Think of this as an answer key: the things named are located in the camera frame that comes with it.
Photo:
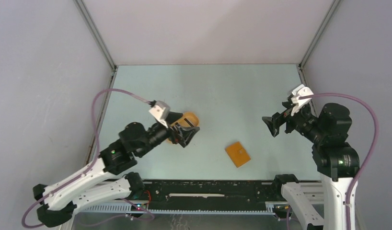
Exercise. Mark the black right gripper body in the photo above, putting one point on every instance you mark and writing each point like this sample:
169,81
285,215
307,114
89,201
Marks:
304,122

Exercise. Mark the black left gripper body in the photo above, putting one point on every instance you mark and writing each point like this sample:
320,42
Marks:
157,134

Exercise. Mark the orange oval plastic tray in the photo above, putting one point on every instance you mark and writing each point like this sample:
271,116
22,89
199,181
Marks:
186,119

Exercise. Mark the orange leather card holder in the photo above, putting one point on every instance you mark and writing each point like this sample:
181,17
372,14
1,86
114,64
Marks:
238,154

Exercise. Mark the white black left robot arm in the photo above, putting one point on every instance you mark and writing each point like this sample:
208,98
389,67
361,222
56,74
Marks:
106,177

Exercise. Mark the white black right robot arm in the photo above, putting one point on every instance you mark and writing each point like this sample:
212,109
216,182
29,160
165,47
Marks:
336,161

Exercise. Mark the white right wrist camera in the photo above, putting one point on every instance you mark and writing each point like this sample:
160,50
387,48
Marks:
300,96

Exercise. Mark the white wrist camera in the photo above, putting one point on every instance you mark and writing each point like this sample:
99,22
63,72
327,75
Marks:
300,96
160,110

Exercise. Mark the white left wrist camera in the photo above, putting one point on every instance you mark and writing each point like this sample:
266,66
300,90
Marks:
160,110

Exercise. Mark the black mounting base plate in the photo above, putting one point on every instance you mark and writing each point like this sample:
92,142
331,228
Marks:
211,194

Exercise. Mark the aluminium frame rail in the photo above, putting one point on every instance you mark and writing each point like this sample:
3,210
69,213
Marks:
127,188

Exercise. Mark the grey slotted cable duct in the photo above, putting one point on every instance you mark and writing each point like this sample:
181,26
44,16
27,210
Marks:
125,208

